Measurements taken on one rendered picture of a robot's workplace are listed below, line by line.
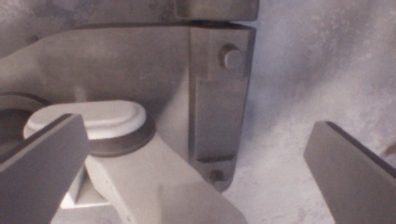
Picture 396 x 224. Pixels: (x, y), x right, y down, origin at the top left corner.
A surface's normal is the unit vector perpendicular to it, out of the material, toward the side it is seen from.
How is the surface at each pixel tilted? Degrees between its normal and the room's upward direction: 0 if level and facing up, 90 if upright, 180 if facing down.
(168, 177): 90
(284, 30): 0
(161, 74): 0
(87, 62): 0
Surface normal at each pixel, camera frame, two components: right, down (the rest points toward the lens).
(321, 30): 0.18, 0.48
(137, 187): 0.03, -0.87
